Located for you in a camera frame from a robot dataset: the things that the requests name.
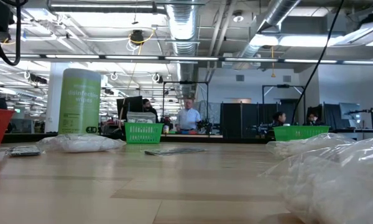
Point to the silver screw bag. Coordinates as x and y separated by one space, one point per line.
174 151

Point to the clear bag of cotton balls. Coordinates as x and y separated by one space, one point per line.
311 144
81 143
141 117
335 186

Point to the green plastic basket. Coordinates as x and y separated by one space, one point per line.
143 133
301 133

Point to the black jointed arm stand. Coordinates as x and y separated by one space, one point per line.
372 116

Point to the small white bottle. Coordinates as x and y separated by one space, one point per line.
165 129

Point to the black partition panel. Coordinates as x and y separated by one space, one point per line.
236 119
329 113

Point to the long horizontal light bar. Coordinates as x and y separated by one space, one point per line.
189 58

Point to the black background monitor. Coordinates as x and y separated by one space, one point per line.
130 107

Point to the green disinfecting wipes canister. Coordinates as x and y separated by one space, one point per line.
79 102

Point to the grey background monitor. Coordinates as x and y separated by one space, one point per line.
349 110

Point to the dark comb in clear sleeve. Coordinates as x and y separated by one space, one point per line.
23 151

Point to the black background rig frame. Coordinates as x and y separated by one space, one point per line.
283 86
186 82

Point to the silver ribbed ceiling duct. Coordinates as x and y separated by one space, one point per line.
183 28
279 11

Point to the black aluminium table frame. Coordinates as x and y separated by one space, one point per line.
31 137

